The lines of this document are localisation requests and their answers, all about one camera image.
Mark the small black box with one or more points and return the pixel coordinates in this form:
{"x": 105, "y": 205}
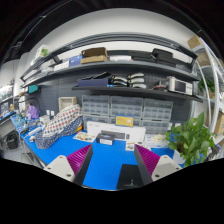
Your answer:
{"x": 106, "y": 139}

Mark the white metal rack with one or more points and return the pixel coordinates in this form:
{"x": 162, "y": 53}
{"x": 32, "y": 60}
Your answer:
{"x": 211, "y": 70}

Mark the colourful booklet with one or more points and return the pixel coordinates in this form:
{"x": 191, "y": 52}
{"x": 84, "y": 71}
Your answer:
{"x": 83, "y": 136}

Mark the black mouse pad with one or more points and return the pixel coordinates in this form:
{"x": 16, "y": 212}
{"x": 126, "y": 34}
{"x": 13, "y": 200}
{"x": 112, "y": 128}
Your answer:
{"x": 129, "y": 177}

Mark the white electronic instrument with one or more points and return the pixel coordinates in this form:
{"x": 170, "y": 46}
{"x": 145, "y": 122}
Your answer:
{"x": 179, "y": 86}

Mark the long white keyboard box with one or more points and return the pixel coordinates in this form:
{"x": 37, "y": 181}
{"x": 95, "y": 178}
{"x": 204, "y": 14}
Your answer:
{"x": 133, "y": 134}

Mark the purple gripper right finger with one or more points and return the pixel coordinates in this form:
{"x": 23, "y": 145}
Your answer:
{"x": 153, "y": 167}

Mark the white green box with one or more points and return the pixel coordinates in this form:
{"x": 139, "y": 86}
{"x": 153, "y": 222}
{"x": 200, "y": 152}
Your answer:
{"x": 42, "y": 51}

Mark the blue work mat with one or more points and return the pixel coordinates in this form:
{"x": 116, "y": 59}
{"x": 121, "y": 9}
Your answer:
{"x": 105, "y": 165}

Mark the grey wall shelf unit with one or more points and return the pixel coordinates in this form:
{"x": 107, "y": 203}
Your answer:
{"x": 118, "y": 67}

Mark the patterned fabric bag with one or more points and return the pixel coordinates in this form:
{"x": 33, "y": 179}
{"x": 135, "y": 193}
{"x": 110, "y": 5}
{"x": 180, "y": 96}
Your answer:
{"x": 65, "y": 123}

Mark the blue box on shelf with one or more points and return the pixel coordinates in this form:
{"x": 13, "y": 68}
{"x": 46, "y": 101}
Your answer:
{"x": 75, "y": 60}

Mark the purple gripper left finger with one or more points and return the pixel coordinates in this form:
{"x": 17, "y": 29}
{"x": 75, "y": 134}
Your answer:
{"x": 72, "y": 167}

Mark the white framed box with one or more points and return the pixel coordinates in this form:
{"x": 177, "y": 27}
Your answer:
{"x": 64, "y": 102}

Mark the dark blue flat case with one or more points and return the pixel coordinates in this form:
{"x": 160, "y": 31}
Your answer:
{"x": 102, "y": 79}

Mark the open cardboard box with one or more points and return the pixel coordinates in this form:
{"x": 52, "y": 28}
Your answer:
{"x": 94, "y": 55}

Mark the yellow blue box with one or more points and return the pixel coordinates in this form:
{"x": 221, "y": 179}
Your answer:
{"x": 126, "y": 121}

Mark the green potted plant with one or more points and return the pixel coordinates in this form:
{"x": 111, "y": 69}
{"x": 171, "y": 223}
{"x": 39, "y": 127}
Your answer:
{"x": 191, "y": 140}

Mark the grey drawer organizer cabinets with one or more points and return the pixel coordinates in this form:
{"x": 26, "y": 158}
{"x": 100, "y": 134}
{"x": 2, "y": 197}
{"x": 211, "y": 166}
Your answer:
{"x": 152, "y": 114}

